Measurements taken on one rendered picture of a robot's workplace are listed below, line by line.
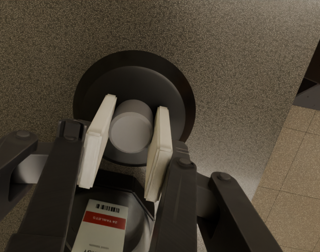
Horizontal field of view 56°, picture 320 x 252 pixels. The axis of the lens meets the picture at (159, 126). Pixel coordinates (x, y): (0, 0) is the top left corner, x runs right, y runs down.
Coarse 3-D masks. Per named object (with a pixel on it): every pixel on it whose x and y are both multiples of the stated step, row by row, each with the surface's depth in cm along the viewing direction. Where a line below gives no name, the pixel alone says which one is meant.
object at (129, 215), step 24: (96, 192) 28; (120, 192) 28; (72, 216) 25; (96, 216) 24; (120, 216) 25; (144, 216) 28; (72, 240) 22; (96, 240) 22; (120, 240) 23; (144, 240) 26
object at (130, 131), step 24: (96, 72) 21; (120, 72) 20; (144, 72) 20; (168, 72) 21; (96, 96) 21; (120, 96) 21; (144, 96) 21; (168, 96) 21; (192, 96) 22; (120, 120) 18; (144, 120) 18; (192, 120) 23; (120, 144) 19; (144, 144) 19
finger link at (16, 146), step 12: (12, 132) 13; (24, 132) 13; (0, 144) 12; (12, 144) 12; (24, 144) 12; (36, 144) 13; (0, 156) 11; (12, 156) 11; (24, 156) 12; (0, 168) 10; (12, 168) 11; (0, 180) 10; (0, 192) 11; (12, 192) 12; (24, 192) 13; (0, 204) 11; (12, 204) 12; (0, 216) 11
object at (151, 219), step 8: (96, 176) 29; (104, 176) 30; (112, 176) 30; (120, 176) 30; (128, 176) 31; (96, 184) 28; (104, 184) 28; (112, 184) 29; (120, 184) 29; (128, 184) 29; (136, 184) 30; (128, 192) 29; (136, 192) 29; (144, 192) 31; (136, 200) 29; (144, 200) 30; (144, 208) 29; (152, 208) 31; (152, 216) 30; (152, 224) 30
